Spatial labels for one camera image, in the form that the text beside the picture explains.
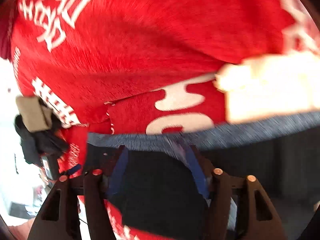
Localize black crumpled garment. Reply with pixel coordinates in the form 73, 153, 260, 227
14, 110, 69, 167

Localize beige folded garment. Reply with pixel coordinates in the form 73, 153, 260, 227
16, 96, 53, 133

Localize cream peach cloth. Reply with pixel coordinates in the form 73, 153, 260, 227
214, 51, 319, 124

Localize red blanket white characters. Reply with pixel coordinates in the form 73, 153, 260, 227
0, 0, 309, 240

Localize black pants blue-grey waistband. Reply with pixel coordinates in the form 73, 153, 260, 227
84, 112, 319, 239

